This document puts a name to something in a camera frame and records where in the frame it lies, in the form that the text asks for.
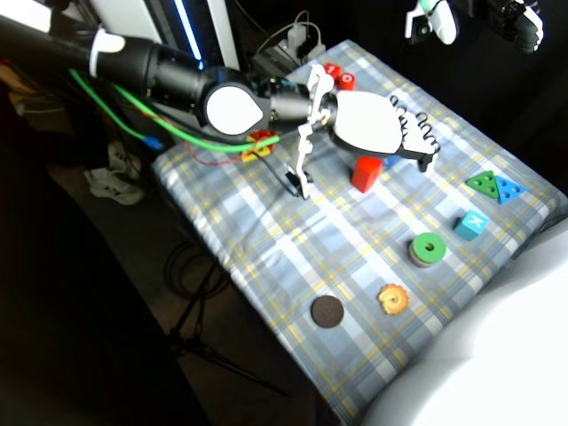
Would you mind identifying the black coiled cable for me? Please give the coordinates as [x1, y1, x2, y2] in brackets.
[162, 241, 230, 303]

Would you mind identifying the dark brown round cookie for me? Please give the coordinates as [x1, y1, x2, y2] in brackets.
[310, 295, 345, 329]

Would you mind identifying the light blue letter cube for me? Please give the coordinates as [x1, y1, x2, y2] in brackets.
[453, 210, 491, 242]

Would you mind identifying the white column with blue light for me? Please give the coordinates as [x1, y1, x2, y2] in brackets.
[88, 0, 243, 75]

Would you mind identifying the white sneaker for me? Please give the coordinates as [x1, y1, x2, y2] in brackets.
[107, 140, 144, 178]
[83, 168, 146, 207]

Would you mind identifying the yellow triangle block with holes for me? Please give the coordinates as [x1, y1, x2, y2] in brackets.
[241, 141, 272, 164]

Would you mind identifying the black tripod stand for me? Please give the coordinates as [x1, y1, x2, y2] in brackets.
[166, 248, 294, 398]

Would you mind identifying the blue yellow plaid tablecloth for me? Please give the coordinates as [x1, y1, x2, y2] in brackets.
[150, 39, 558, 426]

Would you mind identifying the tan flower-shaped cookie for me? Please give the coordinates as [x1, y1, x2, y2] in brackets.
[377, 284, 409, 317]

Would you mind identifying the grey box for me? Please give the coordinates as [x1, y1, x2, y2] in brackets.
[250, 46, 307, 81]

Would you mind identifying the green cable with blue plug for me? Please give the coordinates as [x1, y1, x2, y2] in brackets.
[68, 68, 163, 150]

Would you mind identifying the white power strip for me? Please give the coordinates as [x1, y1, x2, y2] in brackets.
[277, 33, 327, 63]

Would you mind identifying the white plug adapter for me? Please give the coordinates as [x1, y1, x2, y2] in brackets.
[287, 24, 308, 50]

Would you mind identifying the red rectangular block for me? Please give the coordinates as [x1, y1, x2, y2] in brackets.
[350, 154, 384, 193]

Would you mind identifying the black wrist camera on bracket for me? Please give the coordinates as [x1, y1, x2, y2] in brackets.
[404, 6, 434, 45]

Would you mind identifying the red braided cable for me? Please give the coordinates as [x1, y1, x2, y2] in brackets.
[184, 141, 249, 168]

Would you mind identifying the large white rounded shell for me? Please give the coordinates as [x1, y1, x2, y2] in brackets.
[361, 225, 568, 426]

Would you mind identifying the green ring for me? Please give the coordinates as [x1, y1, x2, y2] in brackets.
[411, 232, 447, 264]

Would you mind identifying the green triangle block with holes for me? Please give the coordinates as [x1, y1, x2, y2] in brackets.
[465, 170, 501, 203]

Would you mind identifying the blue triangle block with holes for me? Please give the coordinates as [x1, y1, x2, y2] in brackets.
[494, 175, 528, 206]

